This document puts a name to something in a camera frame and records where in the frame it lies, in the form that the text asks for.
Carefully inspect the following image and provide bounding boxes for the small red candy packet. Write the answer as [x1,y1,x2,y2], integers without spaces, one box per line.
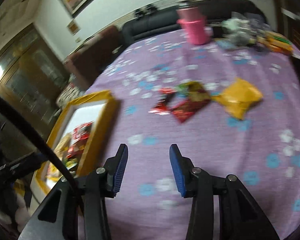
[149,88,177,115]

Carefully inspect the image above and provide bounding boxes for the green gold snack packet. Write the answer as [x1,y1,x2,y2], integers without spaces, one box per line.
[176,81,210,101]

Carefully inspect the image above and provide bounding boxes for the yellow snack packet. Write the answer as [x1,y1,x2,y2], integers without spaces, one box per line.
[211,77,263,120]

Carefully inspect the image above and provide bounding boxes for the yellow rimmed tray box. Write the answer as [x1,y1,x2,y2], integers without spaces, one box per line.
[30,89,121,198]

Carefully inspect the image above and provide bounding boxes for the dark red gold packet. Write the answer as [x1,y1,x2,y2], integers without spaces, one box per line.
[171,89,211,123]

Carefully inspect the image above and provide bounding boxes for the purple floral tablecloth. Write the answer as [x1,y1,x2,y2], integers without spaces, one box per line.
[88,30,300,239]

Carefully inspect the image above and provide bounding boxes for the brown armchair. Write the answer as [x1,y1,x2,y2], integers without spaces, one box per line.
[64,25,122,90]

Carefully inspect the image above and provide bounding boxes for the wooden glass cabinet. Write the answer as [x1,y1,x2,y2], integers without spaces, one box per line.
[0,22,71,160]

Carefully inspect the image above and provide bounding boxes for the clear bag dark contents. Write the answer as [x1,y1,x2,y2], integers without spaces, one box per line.
[228,31,257,47]

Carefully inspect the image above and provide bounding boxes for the pink sleeved thermos bottle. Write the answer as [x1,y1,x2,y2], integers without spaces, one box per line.
[177,0,210,46]

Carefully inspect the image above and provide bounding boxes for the white green plastic bag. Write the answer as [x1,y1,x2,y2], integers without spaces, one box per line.
[221,18,251,34]

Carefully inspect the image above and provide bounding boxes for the orange biscuit packs stack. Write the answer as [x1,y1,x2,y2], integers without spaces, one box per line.
[257,31,293,55]

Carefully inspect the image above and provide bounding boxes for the black leather sofa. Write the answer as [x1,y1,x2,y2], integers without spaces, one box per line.
[121,0,268,48]

